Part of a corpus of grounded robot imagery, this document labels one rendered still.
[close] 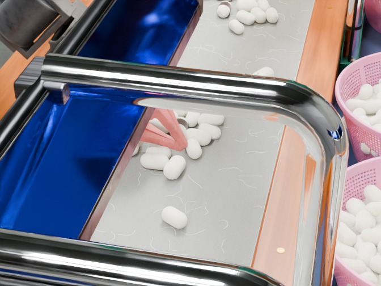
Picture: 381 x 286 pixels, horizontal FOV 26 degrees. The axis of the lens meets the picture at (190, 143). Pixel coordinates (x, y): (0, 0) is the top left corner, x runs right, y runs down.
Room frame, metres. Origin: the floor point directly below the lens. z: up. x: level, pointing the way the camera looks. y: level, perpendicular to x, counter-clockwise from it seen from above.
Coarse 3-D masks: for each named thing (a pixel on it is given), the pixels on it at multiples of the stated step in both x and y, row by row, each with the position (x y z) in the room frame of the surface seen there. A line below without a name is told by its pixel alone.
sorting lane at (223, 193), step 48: (288, 0) 1.34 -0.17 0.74; (192, 48) 1.16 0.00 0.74; (240, 48) 1.16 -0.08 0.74; (288, 48) 1.16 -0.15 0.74; (144, 144) 0.89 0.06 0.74; (240, 144) 0.89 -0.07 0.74; (144, 192) 0.78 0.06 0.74; (192, 192) 0.78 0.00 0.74; (240, 192) 0.78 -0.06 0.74; (96, 240) 0.70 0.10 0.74; (144, 240) 0.70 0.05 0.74; (192, 240) 0.70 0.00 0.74; (240, 240) 0.70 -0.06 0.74
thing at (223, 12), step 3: (219, 6) 1.27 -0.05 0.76; (222, 6) 1.27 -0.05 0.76; (225, 6) 1.27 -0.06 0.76; (219, 9) 1.26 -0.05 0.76; (222, 9) 1.26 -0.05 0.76; (225, 9) 1.26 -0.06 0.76; (228, 9) 1.27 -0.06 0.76; (219, 12) 1.26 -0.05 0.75; (222, 12) 1.26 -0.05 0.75; (225, 12) 1.26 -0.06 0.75; (228, 12) 1.26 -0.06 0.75; (219, 15) 1.26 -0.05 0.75; (222, 15) 1.26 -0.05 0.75; (225, 15) 1.26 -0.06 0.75
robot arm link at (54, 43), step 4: (76, 20) 0.93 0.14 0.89; (72, 24) 0.92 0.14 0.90; (60, 28) 0.92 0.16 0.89; (64, 28) 0.92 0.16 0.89; (68, 28) 0.90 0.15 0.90; (56, 32) 0.91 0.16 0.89; (60, 32) 0.91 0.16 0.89; (64, 32) 0.88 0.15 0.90; (56, 36) 0.90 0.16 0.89; (60, 36) 0.89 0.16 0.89; (64, 36) 0.88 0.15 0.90; (52, 40) 0.88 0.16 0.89; (56, 40) 0.88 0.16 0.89; (60, 40) 0.88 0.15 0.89; (52, 44) 0.88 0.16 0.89; (56, 44) 0.88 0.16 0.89; (52, 48) 0.88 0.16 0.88; (48, 52) 0.88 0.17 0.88; (52, 52) 0.87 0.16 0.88
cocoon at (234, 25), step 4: (232, 20) 1.22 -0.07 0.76; (236, 20) 1.22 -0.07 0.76; (228, 24) 1.22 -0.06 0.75; (232, 24) 1.21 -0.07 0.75; (236, 24) 1.21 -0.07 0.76; (240, 24) 1.21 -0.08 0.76; (232, 28) 1.21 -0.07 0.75; (236, 28) 1.20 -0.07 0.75; (240, 28) 1.20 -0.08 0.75; (236, 32) 1.20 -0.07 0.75; (240, 32) 1.20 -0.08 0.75
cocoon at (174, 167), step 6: (174, 156) 0.83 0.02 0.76; (180, 156) 0.83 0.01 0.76; (168, 162) 0.82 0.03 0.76; (174, 162) 0.82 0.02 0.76; (180, 162) 0.82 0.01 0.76; (168, 168) 0.81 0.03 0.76; (174, 168) 0.81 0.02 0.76; (180, 168) 0.81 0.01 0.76; (168, 174) 0.80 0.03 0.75; (174, 174) 0.80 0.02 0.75
